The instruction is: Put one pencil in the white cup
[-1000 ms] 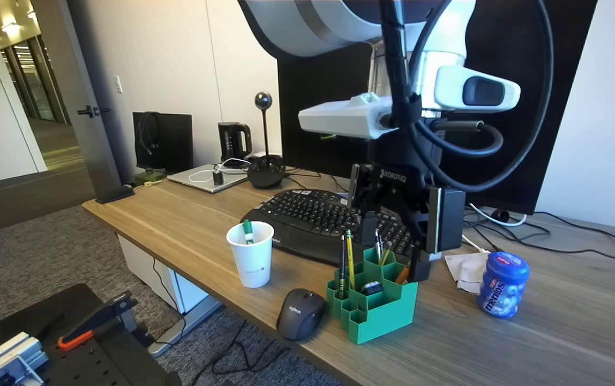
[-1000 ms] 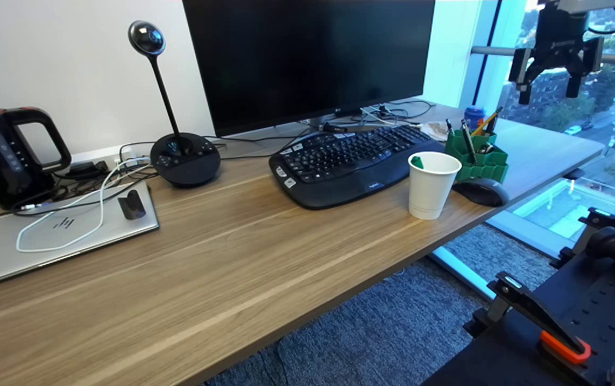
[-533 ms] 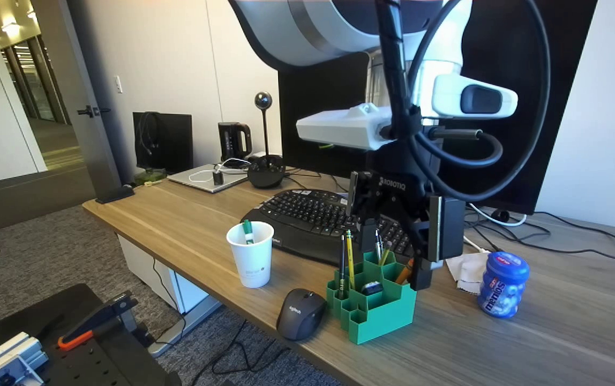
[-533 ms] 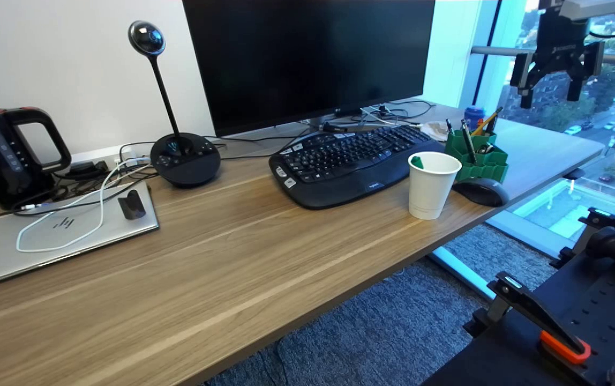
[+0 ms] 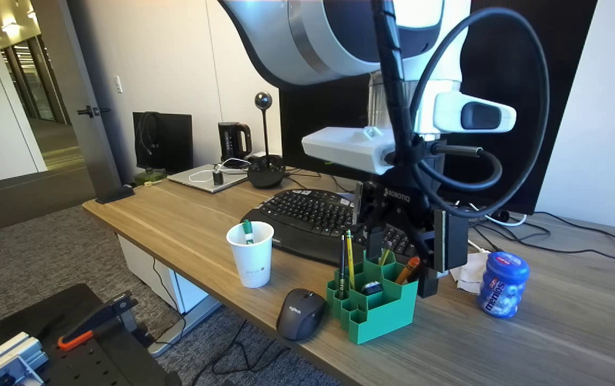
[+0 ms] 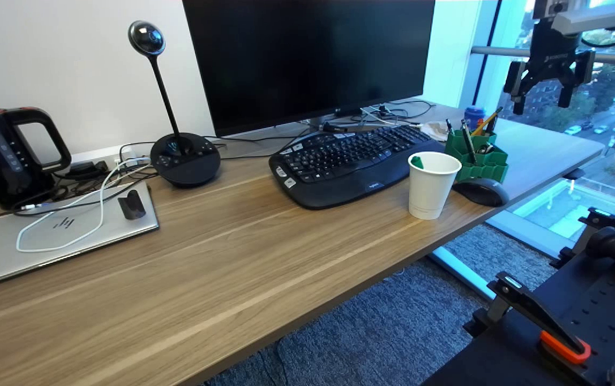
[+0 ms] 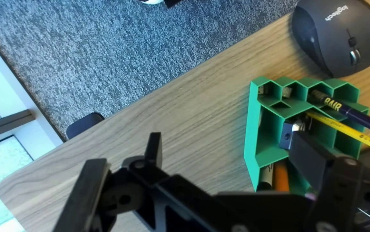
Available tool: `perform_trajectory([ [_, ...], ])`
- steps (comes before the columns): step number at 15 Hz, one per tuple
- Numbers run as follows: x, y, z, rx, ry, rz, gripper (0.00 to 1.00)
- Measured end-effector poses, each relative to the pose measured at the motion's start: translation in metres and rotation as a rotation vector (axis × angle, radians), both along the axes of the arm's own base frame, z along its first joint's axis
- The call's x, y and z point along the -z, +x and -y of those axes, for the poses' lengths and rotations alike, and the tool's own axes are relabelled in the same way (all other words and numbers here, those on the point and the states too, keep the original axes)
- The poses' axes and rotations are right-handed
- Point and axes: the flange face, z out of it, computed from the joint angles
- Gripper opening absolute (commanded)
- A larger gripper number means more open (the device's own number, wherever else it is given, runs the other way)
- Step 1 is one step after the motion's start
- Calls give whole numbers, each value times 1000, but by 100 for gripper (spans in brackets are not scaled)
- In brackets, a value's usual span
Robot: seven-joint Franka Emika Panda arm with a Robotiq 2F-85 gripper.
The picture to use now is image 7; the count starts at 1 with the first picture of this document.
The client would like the metal binder clip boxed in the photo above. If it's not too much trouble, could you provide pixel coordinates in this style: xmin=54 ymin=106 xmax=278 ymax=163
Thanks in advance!
xmin=278 ymin=120 xmax=312 ymax=152

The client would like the dark blue pencil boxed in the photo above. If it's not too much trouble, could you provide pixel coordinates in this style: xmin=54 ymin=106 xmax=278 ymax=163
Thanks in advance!
xmin=308 ymin=89 xmax=370 ymax=141

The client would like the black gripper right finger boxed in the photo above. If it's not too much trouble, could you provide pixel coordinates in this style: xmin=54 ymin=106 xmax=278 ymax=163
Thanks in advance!
xmin=286 ymin=128 xmax=370 ymax=232

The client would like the black desk foot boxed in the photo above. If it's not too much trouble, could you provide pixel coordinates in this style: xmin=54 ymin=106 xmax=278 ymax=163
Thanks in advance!
xmin=64 ymin=111 xmax=107 ymax=141

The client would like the yellow pencil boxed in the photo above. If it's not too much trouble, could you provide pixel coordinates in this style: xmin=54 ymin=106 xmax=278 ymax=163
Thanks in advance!
xmin=305 ymin=110 xmax=370 ymax=158

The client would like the green honeycomb pencil holder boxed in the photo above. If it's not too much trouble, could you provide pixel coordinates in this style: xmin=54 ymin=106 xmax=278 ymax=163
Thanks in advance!
xmin=242 ymin=76 xmax=370 ymax=195

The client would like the black computer mouse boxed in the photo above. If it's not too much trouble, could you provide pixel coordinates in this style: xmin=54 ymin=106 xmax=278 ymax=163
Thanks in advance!
xmin=290 ymin=0 xmax=370 ymax=80

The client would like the orange marker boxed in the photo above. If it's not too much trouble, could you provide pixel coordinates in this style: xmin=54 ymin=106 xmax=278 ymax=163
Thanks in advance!
xmin=273 ymin=162 xmax=291 ymax=194

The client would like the grey window base frame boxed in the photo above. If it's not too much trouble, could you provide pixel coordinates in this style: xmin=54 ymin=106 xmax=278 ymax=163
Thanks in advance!
xmin=0 ymin=109 xmax=36 ymax=145

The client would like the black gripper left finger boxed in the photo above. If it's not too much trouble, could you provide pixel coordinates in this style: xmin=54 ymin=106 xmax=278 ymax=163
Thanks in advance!
xmin=52 ymin=132 xmax=181 ymax=232

